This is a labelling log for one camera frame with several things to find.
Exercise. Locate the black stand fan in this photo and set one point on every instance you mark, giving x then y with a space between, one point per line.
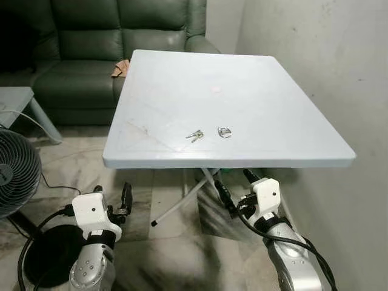
15 170

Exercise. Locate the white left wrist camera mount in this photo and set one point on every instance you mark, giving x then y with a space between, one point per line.
91 212

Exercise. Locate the dark green leather sofa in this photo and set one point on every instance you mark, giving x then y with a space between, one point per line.
91 42

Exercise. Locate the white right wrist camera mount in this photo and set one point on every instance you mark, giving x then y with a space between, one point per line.
265 197

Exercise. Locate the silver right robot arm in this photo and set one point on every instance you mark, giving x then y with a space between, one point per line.
294 260

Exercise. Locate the white plastic folding table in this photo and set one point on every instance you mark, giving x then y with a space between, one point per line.
230 97

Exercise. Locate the small grey side table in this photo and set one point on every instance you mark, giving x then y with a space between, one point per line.
15 97

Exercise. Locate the brown crumpled cloth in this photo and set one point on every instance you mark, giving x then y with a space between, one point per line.
120 68

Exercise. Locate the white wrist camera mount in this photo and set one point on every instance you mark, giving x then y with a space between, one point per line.
91 212
265 197

